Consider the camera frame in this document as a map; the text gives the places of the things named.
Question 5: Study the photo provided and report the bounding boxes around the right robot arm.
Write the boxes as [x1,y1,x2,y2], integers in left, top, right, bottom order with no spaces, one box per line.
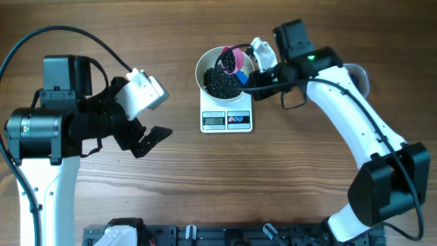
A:
[244,20,431,245]

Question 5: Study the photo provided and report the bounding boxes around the white digital kitchen scale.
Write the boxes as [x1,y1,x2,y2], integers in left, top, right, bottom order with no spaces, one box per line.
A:
[200,90,253,134]

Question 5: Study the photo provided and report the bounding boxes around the black beans in bowl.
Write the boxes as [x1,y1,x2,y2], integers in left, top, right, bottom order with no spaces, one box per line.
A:
[203,67,242,99]

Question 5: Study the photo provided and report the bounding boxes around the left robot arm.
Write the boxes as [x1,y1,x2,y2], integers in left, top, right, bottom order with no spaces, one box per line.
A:
[5,55,171,245]

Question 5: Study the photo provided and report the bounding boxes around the white bowl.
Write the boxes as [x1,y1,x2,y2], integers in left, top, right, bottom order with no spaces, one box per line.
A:
[195,46,255,105]

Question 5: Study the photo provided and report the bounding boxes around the pink scoop with blue handle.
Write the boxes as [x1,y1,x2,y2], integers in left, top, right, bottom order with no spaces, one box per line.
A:
[221,46,248,85]

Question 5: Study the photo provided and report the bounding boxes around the clear plastic container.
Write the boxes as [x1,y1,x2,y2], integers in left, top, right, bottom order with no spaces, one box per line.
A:
[344,63,370,98]

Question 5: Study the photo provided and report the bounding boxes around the black beans in scoop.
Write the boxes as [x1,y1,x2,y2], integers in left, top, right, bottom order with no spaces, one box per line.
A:
[221,51,236,73]

